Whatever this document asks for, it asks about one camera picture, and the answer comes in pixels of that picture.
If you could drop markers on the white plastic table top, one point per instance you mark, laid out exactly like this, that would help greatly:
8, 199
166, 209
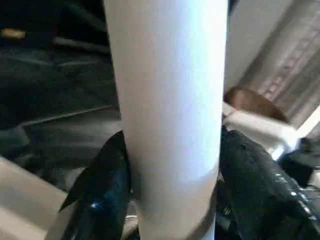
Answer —
25, 200

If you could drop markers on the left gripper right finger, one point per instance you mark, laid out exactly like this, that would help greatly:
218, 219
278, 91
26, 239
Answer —
255, 187

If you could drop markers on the black bag with yellow label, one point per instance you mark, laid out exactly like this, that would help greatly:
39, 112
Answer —
37, 15

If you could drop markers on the white plastic table leg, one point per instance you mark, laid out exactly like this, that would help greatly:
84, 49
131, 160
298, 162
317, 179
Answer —
170, 100

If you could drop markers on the black work surface mat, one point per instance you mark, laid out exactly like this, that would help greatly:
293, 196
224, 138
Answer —
50, 100

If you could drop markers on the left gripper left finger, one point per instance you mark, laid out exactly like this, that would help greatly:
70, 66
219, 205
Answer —
100, 200

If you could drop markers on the brown rounded object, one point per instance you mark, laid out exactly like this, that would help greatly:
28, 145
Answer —
252, 102

